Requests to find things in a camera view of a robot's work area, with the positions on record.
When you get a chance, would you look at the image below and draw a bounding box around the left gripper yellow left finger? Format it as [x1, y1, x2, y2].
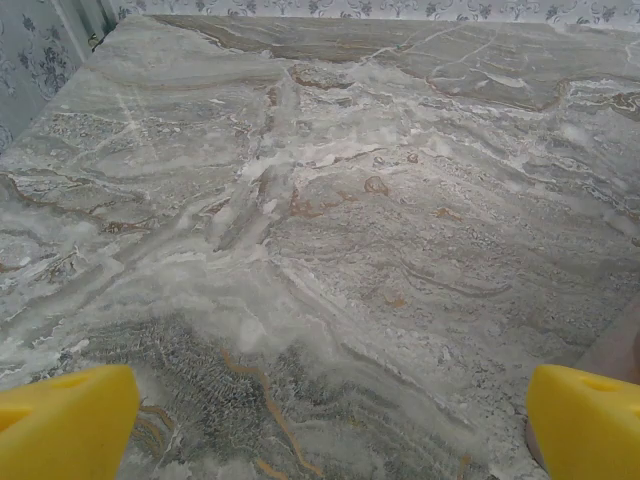
[0, 364, 141, 480]

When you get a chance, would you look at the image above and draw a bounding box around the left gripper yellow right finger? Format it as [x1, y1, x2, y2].
[526, 364, 640, 480]

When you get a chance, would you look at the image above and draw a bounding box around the aluminium left corner post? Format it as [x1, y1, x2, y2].
[52, 0, 121, 54]

